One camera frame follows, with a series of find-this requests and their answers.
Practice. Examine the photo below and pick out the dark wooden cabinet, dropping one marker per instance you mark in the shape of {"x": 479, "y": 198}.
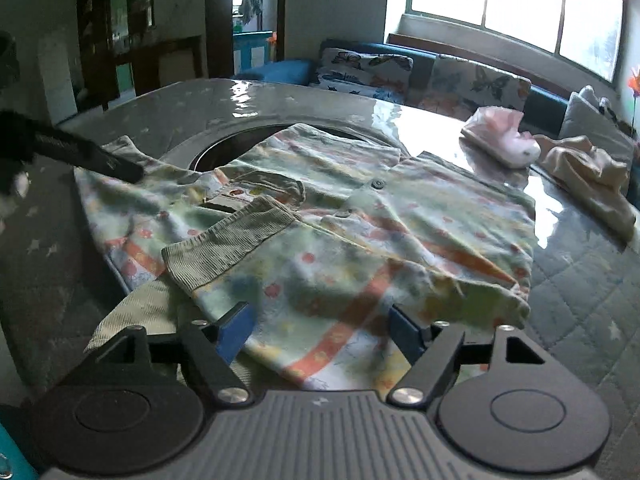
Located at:
{"x": 108, "y": 30}

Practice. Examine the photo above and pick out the grey plain cushion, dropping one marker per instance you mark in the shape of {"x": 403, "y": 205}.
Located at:
{"x": 583, "y": 119}

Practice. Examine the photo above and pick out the pink tissue pack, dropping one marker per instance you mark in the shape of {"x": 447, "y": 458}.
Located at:
{"x": 494, "y": 129}

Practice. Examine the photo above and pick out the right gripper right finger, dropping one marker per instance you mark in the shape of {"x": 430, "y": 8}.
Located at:
{"x": 502, "y": 402}

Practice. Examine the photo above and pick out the blue sofa bench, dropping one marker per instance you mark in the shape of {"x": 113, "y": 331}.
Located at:
{"x": 543, "y": 112}

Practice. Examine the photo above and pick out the green framed window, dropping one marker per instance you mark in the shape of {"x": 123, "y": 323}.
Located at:
{"x": 585, "y": 33}

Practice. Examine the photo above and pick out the butterfly cushion left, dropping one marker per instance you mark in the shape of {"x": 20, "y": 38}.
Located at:
{"x": 383, "y": 77}

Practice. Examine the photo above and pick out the butterfly cushion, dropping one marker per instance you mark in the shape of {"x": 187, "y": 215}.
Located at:
{"x": 458, "y": 87}
{"x": 383, "y": 77}

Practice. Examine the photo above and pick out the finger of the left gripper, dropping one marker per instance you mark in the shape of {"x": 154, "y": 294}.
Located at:
{"x": 90, "y": 156}

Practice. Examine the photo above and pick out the black round induction cooktop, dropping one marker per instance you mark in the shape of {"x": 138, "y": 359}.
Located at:
{"x": 221, "y": 152}

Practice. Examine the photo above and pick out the butterfly cushion middle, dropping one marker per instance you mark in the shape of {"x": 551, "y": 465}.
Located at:
{"x": 458, "y": 87}

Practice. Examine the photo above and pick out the cream folded garment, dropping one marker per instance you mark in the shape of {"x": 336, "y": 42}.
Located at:
{"x": 592, "y": 177}

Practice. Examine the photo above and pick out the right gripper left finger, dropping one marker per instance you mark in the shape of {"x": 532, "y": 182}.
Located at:
{"x": 141, "y": 400}

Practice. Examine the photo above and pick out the colourful pinwheel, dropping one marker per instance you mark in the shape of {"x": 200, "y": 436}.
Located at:
{"x": 633, "y": 83}

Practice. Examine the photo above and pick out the floral green children's shirt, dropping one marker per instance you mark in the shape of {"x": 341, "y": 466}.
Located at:
{"x": 322, "y": 236}

